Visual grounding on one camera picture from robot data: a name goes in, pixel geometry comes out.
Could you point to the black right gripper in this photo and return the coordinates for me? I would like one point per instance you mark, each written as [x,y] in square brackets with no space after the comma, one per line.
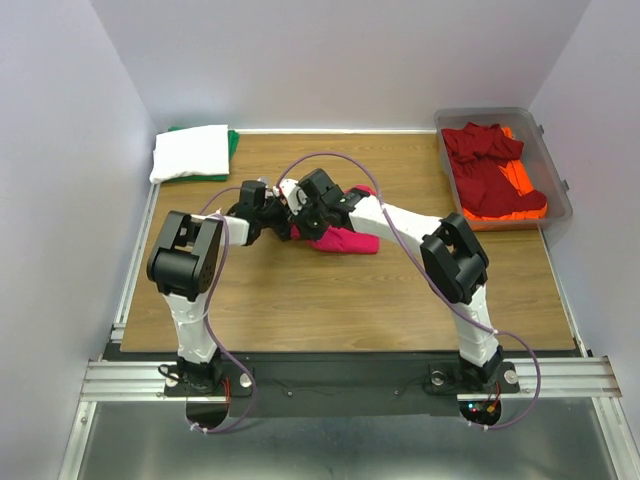
[306,232]

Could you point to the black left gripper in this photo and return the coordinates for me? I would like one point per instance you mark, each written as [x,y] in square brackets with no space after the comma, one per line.
[283,229]

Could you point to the pink t shirt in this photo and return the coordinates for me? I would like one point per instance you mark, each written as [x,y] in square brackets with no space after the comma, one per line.
[343,240]

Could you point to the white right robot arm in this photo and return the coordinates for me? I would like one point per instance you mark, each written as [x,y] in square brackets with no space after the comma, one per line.
[445,251]

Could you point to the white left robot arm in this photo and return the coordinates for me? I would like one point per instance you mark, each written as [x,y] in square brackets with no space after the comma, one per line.
[185,266]

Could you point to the folded green t shirt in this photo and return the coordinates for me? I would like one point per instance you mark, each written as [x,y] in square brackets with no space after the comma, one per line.
[233,142]

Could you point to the folded white t shirt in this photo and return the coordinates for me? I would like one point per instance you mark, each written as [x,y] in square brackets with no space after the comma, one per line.
[192,152]

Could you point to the dark red t shirt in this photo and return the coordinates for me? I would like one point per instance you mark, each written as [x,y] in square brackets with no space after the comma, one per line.
[485,170]

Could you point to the clear plastic storage bin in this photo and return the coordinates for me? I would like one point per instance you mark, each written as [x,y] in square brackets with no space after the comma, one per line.
[501,173]

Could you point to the orange t shirt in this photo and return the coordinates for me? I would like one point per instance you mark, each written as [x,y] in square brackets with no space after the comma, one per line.
[525,190]

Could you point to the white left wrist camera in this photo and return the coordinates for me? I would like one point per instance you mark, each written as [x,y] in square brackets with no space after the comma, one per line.
[267,184]

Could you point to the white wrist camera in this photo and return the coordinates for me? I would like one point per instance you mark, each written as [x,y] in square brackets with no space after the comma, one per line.
[267,184]
[292,194]

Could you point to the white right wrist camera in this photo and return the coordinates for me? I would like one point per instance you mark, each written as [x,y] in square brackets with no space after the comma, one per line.
[292,194]

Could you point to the aluminium mounting rail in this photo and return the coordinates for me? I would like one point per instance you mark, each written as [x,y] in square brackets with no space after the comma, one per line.
[107,381]

